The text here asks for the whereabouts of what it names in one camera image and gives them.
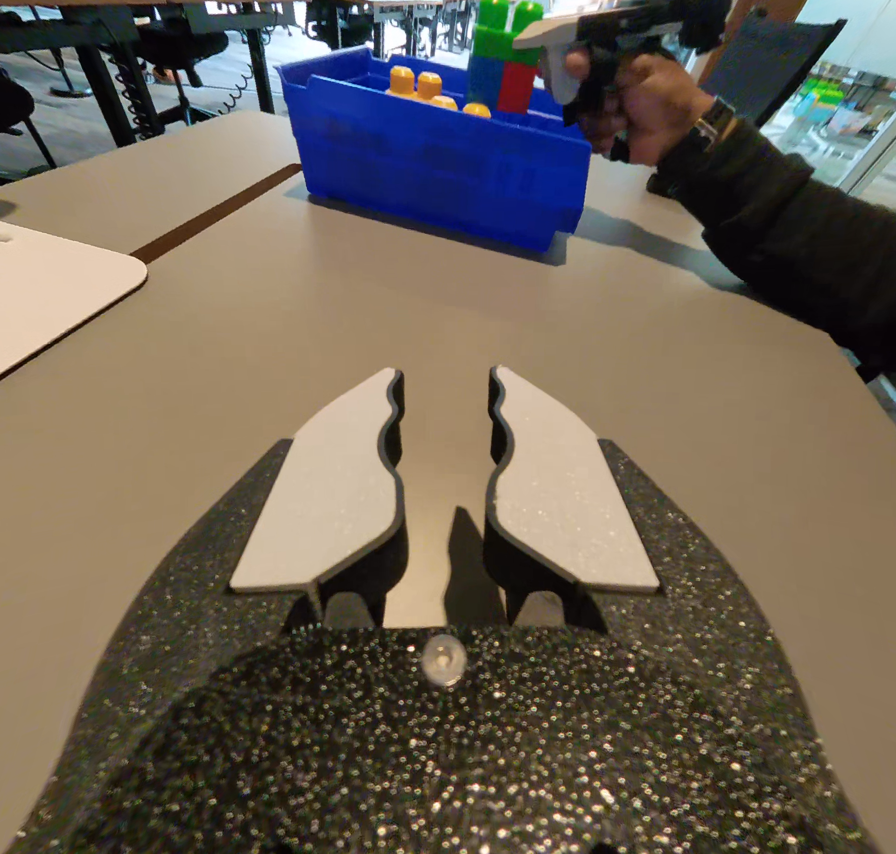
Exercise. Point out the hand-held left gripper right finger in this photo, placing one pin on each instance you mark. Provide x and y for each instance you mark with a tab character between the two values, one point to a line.
567	511

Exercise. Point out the red mega block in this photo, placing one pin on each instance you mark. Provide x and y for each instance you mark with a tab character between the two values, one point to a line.
519	87

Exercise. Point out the yellow two-stud mega block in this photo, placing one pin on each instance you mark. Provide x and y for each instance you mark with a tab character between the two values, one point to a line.
413	83
476	109

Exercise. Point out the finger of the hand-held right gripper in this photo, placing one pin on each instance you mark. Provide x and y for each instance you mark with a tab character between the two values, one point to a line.
560	76
549	33

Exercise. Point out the dark chair backrest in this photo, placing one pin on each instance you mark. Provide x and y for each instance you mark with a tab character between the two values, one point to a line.
770	62

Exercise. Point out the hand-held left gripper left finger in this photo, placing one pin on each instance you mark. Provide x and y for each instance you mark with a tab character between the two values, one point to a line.
329	497

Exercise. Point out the black office chair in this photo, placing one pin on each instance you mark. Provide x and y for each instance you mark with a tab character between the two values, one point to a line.
182	45

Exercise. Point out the colourful storage bins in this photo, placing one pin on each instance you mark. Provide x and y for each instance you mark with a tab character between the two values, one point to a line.
836	108

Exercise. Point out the green mega block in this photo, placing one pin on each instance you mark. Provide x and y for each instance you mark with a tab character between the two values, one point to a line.
497	31

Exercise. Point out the person's right forearm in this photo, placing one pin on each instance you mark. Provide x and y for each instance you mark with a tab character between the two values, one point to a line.
791	237

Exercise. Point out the blue plastic bin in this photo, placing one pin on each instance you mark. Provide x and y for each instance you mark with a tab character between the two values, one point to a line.
434	167

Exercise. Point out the person's right hand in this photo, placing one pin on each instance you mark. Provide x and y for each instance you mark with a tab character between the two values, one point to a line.
658	111

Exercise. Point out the black wristwatch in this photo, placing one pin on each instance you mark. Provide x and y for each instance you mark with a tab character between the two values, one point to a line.
714	125

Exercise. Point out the white mat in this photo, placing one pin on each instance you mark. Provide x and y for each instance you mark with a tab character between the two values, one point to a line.
56	287

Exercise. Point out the blue mega block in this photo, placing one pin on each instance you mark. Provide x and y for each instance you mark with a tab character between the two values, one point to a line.
485	83

